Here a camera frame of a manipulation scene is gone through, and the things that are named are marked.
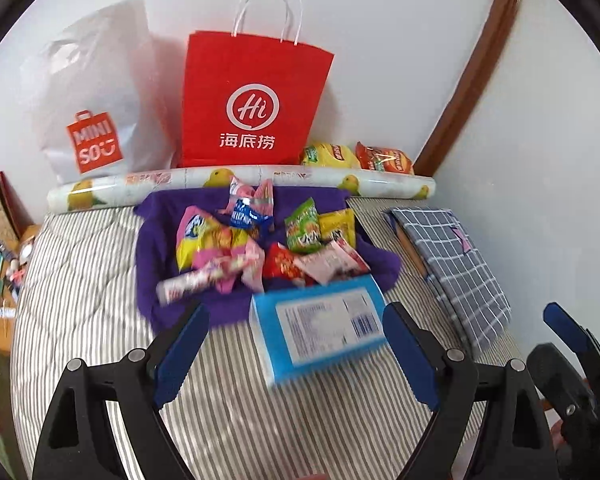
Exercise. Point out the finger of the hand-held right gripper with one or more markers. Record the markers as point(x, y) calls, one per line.
point(567, 322)
point(560, 375)

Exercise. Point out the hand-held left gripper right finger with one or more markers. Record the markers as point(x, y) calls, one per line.
point(412, 360)

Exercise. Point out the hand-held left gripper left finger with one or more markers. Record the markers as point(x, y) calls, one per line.
point(180, 355)

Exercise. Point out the long white candy packet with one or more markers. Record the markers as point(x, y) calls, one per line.
point(185, 282)

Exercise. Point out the blue tissue pack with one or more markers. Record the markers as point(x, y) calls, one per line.
point(320, 330)

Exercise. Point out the purple cloth basket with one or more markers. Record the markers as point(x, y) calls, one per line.
point(155, 250)

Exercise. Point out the pink and yellow snack bag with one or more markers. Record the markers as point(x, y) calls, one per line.
point(200, 235)

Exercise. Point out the pink peach snack packet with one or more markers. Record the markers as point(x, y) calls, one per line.
point(330, 260)

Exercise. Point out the red snack packet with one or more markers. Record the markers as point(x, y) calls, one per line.
point(280, 262)

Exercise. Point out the yellow triangular snack packet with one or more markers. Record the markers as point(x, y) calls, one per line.
point(337, 227)

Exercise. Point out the dark blue snack packet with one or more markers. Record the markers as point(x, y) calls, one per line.
point(242, 216)

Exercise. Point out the green snack packet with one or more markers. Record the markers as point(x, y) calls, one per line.
point(302, 230)

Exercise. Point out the pink candy packet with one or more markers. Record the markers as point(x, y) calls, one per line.
point(260, 192)

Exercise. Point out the folded grey checked cloth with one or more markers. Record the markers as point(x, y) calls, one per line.
point(455, 270)

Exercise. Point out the striped table cloth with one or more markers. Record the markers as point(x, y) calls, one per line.
point(80, 285)

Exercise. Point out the fruit-print paper roll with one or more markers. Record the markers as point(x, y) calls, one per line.
point(180, 182)

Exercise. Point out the orange chips bag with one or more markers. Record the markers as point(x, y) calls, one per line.
point(385, 158)

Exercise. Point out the yellow chips bag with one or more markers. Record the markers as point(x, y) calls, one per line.
point(330, 156)

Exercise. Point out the red paper bag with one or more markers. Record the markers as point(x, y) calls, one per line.
point(255, 100)

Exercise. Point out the white plastic bag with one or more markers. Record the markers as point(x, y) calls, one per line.
point(100, 95)

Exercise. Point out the wooden door frame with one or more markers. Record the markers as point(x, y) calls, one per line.
point(475, 60)

